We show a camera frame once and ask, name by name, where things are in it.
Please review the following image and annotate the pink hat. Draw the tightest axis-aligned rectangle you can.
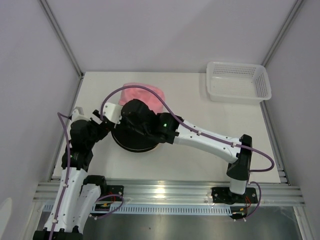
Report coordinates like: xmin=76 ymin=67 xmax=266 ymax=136
xmin=118 ymin=82 xmax=165 ymax=114

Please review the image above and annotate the beige bucket hat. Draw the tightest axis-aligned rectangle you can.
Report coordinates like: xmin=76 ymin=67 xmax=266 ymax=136
xmin=133 ymin=144 xmax=161 ymax=154

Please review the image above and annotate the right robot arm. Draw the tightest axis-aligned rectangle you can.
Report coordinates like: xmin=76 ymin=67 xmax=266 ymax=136
xmin=114 ymin=99 xmax=252 ymax=202

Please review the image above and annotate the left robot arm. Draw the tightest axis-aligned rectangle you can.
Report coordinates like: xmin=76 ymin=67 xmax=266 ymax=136
xmin=33 ymin=107 xmax=109 ymax=240

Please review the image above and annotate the white plastic basket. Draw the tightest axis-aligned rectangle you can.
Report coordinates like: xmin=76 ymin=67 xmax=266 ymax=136
xmin=206 ymin=61 xmax=272 ymax=105

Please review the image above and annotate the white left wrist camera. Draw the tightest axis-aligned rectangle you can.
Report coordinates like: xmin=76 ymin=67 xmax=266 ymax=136
xmin=70 ymin=106 xmax=84 ymax=122

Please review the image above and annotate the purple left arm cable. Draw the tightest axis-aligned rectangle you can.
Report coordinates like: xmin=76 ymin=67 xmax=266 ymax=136
xmin=48 ymin=112 xmax=75 ymax=240

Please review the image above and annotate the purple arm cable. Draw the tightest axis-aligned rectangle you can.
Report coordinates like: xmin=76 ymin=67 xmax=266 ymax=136
xmin=99 ymin=85 xmax=275 ymax=173
xmin=48 ymin=112 xmax=75 ymax=240

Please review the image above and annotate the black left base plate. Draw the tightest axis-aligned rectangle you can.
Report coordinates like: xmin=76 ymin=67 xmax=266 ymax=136
xmin=106 ymin=185 xmax=124 ymax=203

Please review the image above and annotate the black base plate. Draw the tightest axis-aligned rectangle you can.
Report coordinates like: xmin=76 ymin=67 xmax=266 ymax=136
xmin=211 ymin=186 xmax=258 ymax=205
xmin=106 ymin=185 xmax=124 ymax=203

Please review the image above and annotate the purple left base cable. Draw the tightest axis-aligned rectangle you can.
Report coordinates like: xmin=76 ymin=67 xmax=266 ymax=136
xmin=88 ymin=194 xmax=125 ymax=221

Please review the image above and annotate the aluminium mounting rail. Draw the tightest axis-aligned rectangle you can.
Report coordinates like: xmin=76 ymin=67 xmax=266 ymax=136
xmin=33 ymin=176 xmax=307 ymax=207

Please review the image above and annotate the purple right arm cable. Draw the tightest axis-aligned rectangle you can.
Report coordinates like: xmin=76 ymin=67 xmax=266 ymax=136
xmin=99 ymin=85 xmax=275 ymax=173

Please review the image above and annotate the white slotted cable duct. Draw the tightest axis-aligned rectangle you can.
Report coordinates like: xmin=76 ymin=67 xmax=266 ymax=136
xmin=43 ymin=204 xmax=235 ymax=216

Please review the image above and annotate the left aluminium frame post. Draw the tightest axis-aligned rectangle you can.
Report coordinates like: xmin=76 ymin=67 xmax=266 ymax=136
xmin=37 ymin=0 xmax=85 ymax=80

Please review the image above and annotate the aluminium frame post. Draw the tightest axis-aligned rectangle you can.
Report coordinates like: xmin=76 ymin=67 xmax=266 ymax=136
xmin=37 ymin=0 xmax=85 ymax=80
xmin=261 ymin=0 xmax=307 ymax=68

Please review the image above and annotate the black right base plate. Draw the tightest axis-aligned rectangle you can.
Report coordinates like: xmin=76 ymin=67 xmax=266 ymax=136
xmin=211 ymin=186 xmax=258 ymax=205

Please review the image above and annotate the right aluminium frame post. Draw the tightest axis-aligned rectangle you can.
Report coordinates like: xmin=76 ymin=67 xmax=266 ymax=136
xmin=261 ymin=0 xmax=307 ymax=68

